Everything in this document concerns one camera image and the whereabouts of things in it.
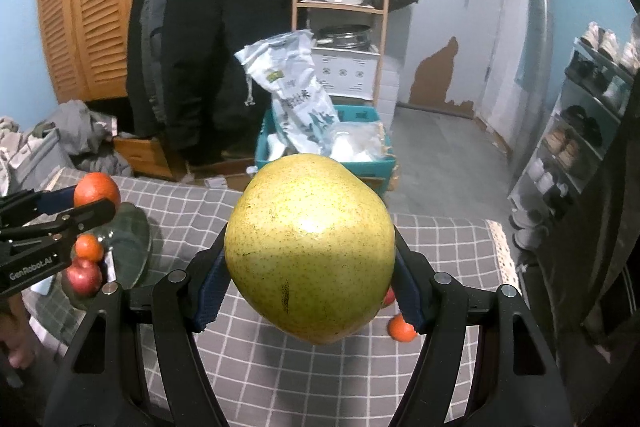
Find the dark glass scalloped plate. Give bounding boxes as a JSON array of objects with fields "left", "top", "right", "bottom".
[{"left": 62, "top": 202, "right": 152, "bottom": 308}]

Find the orange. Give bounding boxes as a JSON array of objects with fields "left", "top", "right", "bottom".
[
  {"left": 73, "top": 173, "right": 122, "bottom": 215},
  {"left": 75, "top": 234, "right": 105, "bottom": 263},
  {"left": 387, "top": 314, "right": 418, "bottom": 342}
]

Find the shoe rack with shoes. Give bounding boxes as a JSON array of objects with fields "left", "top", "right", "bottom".
[{"left": 512, "top": 22, "right": 640, "bottom": 249}]

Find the grey clothing pile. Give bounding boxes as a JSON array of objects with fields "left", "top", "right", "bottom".
[{"left": 50, "top": 99, "right": 134, "bottom": 178}]

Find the yellow-green pear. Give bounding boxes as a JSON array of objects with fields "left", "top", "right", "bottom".
[{"left": 224, "top": 153, "right": 397, "bottom": 345}]

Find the grey checkered tablecloth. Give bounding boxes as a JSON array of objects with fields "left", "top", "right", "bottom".
[{"left": 20, "top": 167, "right": 531, "bottom": 427}]

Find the wooden louvered wardrobe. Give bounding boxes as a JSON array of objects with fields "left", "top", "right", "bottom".
[{"left": 37, "top": 0, "right": 173, "bottom": 102}]

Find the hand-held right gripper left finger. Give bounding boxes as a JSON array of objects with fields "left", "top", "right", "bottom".
[{"left": 47, "top": 227, "right": 246, "bottom": 427}]

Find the white plastic crate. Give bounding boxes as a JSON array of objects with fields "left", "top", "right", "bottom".
[{"left": 312, "top": 47, "right": 381, "bottom": 100}]

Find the teal plastic basket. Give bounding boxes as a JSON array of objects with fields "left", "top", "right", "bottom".
[{"left": 254, "top": 104, "right": 399, "bottom": 195}]

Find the grey jacket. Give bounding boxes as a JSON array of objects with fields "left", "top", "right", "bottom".
[{"left": 140, "top": 0, "right": 177, "bottom": 118}]

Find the person's left hand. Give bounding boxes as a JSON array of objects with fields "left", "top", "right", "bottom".
[{"left": 0, "top": 306, "right": 37, "bottom": 386}]

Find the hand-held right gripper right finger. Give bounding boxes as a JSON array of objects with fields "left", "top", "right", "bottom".
[{"left": 390, "top": 224, "right": 576, "bottom": 427}]

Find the black hooded coat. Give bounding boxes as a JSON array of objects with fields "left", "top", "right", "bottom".
[{"left": 165, "top": 0, "right": 296, "bottom": 152}]

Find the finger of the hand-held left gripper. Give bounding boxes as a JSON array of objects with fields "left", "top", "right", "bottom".
[
  {"left": 0, "top": 198, "right": 119, "bottom": 244},
  {"left": 0, "top": 185, "right": 77, "bottom": 215}
]

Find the wooden drawer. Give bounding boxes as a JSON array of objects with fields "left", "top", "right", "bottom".
[{"left": 112, "top": 134, "right": 174, "bottom": 180}]

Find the printed white rice bag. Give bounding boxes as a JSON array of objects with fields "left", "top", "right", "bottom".
[{"left": 235, "top": 29, "right": 339, "bottom": 158}]

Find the white door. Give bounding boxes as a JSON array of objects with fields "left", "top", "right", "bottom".
[{"left": 477, "top": 0, "right": 528, "bottom": 135}]

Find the steel pot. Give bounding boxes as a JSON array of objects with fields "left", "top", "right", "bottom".
[{"left": 315, "top": 24, "right": 373, "bottom": 50}]

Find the metal shoe rack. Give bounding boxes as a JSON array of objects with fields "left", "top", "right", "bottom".
[{"left": 507, "top": 37, "right": 639, "bottom": 253}]

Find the flat cardboard box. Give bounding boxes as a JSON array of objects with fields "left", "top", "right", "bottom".
[{"left": 187, "top": 162, "right": 257, "bottom": 190}]

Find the clear plastic bag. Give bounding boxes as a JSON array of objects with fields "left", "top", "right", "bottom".
[{"left": 327, "top": 121, "right": 389, "bottom": 162}]

